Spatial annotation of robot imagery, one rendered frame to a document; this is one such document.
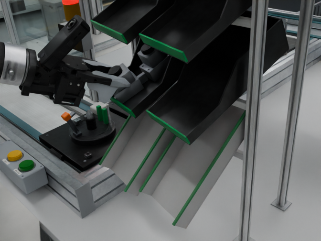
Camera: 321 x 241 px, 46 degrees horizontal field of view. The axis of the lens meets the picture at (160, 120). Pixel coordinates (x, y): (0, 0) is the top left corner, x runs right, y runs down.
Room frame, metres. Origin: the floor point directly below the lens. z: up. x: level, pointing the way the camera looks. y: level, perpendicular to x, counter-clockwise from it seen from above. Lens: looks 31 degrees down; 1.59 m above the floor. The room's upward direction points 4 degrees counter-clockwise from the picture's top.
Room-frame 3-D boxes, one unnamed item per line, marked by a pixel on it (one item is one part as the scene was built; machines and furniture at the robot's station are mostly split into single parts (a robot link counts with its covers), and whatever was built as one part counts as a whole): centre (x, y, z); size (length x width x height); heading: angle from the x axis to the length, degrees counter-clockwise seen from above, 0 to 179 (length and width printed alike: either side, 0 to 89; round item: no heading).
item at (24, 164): (0.85, 0.38, 0.96); 0.04 x 0.04 x 0.02
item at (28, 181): (0.91, 0.42, 0.93); 0.21 x 0.07 x 0.06; 43
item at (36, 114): (1.23, 0.39, 0.91); 0.84 x 0.28 x 0.10; 43
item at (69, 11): (1.21, 0.25, 1.29); 0.05 x 0.05 x 0.05
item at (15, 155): (0.91, 0.42, 0.96); 0.04 x 0.04 x 0.02
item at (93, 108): (1.13, 0.20, 0.97); 0.05 x 0.05 x 0.04; 43
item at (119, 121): (0.99, 0.21, 0.96); 0.24 x 0.24 x 0.02; 43
